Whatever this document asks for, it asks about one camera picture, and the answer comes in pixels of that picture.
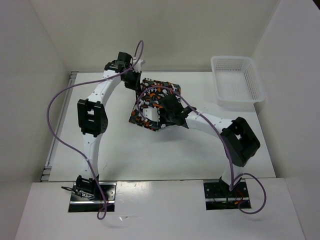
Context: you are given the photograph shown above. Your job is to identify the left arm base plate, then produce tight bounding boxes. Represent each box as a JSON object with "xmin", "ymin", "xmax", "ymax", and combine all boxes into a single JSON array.
[{"xmin": 68, "ymin": 182, "xmax": 117, "ymax": 213}]

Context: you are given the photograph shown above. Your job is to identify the orange camouflage shorts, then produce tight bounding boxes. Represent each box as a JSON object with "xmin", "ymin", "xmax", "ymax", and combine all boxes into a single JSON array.
[{"xmin": 128, "ymin": 78, "xmax": 181, "ymax": 132}]

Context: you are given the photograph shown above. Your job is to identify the white plastic basket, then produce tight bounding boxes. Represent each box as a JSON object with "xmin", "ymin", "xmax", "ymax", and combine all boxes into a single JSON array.
[{"xmin": 210, "ymin": 55, "xmax": 265, "ymax": 108}]

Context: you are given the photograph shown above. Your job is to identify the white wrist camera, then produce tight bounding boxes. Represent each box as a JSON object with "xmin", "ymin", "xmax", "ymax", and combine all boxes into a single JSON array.
[
  {"xmin": 132, "ymin": 58, "xmax": 146, "ymax": 73},
  {"xmin": 142, "ymin": 108, "xmax": 160, "ymax": 123}
]

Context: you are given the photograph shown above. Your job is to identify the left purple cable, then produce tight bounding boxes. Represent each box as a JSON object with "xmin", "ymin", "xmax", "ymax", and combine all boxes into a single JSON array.
[{"xmin": 46, "ymin": 40, "xmax": 145, "ymax": 220}]

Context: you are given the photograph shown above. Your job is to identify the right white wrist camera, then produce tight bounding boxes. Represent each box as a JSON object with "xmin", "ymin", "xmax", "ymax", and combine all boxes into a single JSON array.
[{"xmin": 142, "ymin": 108, "xmax": 160, "ymax": 123}]

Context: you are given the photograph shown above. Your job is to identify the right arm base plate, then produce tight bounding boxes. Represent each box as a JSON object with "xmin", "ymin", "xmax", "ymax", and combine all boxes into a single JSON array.
[{"xmin": 203, "ymin": 179, "xmax": 252, "ymax": 211}]

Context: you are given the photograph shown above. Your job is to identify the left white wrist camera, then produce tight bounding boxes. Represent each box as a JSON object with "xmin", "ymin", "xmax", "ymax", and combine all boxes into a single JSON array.
[{"xmin": 132, "ymin": 58, "xmax": 146, "ymax": 73}]

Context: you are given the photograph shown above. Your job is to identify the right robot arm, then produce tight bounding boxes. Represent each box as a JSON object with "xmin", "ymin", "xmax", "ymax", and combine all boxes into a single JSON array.
[{"xmin": 160, "ymin": 95, "xmax": 261, "ymax": 197}]

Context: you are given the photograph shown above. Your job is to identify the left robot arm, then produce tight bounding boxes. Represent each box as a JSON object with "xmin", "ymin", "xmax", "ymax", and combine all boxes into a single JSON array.
[{"xmin": 73, "ymin": 52, "xmax": 145, "ymax": 200}]

